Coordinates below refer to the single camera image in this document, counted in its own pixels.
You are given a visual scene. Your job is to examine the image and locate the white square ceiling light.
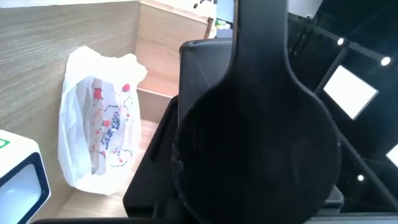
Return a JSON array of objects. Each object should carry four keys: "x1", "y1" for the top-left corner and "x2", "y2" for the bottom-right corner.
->
[
  {"x1": 385, "y1": 144, "x2": 398, "y2": 169},
  {"x1": 323, "y1": 65, "x2": 380, "y2": 121}
]

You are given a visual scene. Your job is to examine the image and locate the white barcode scanner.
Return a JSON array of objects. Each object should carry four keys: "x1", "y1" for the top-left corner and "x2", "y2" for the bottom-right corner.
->
[{"x1": 0, "y1": 129, "x2": 52, "y2": 224}]

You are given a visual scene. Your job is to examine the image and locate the wooden counter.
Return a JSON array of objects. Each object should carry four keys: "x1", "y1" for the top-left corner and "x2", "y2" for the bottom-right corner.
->
[{"x1": 0, "y1": 0, "x2": 215, "y2": 219}]

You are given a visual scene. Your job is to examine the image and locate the black frying pan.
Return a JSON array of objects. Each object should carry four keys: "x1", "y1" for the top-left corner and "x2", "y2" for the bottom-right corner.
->
[{"x1": 172, "y1": 0, "x2": 342, "y2": 224}]

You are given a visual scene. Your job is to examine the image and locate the white plastic shopping bag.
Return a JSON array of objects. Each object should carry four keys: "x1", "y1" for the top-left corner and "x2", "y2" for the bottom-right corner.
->
[{"x1": 57, "y1": 45, "x2": 149, "y2": 196}]

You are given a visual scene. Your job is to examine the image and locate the black checkout terminal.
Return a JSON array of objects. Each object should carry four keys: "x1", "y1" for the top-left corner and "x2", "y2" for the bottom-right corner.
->
[{"x1": 123, "y1": 37, "x2": 345, "y2": 219}]

